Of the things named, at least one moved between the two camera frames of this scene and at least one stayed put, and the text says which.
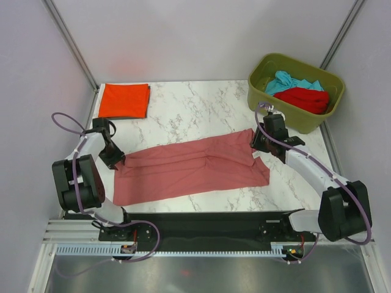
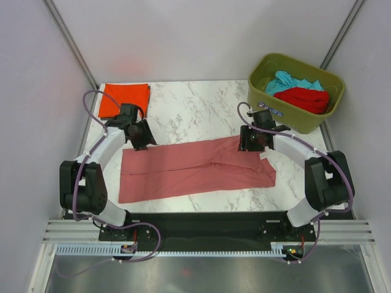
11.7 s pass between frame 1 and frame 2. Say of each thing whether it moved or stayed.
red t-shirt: stayed
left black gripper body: moved
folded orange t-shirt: stayed
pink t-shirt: stayed
